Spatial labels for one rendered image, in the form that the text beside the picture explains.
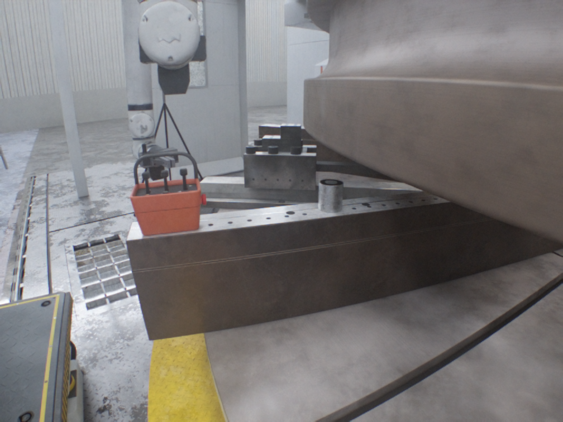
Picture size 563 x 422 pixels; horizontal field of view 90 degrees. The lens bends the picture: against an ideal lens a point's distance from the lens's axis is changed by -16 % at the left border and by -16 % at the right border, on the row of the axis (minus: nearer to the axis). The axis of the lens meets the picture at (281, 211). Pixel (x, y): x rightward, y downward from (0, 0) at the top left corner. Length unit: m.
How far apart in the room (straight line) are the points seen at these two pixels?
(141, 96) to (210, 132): 3.06
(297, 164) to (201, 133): 2.32
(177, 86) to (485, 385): 1.11
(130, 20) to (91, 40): 13.17
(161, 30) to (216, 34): 3.76
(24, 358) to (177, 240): 0.66
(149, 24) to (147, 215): 0.58
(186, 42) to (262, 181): 1.61
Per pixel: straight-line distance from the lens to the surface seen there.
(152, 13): 0.51
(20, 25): 14.37
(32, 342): 1.35
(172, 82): 0.67
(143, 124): 1.16
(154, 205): 0.94
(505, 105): 0.72
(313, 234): 1.06
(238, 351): 1.10
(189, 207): 0.95
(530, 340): 1.38
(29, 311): 1.52
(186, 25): 0.51
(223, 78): 4.24
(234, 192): 2.19
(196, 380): 1.45
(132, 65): 1.18
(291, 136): 2.08
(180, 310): 1.11
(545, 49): 0.84
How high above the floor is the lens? 1.09
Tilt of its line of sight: 22 degrees down
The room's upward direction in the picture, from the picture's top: straight up
